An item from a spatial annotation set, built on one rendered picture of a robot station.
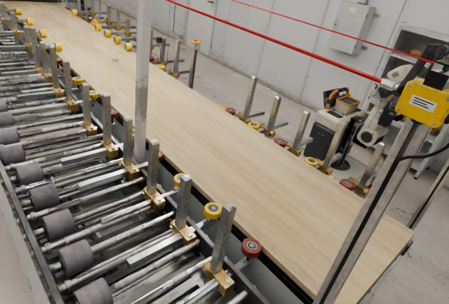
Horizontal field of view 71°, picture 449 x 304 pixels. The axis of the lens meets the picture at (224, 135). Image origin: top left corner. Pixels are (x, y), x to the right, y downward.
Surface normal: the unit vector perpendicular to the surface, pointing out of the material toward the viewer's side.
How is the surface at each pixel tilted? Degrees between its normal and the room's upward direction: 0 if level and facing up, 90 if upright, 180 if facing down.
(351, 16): 90
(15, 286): 0
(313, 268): 0
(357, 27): 90
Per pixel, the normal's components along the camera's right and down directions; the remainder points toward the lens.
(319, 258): 0.16, -0.86
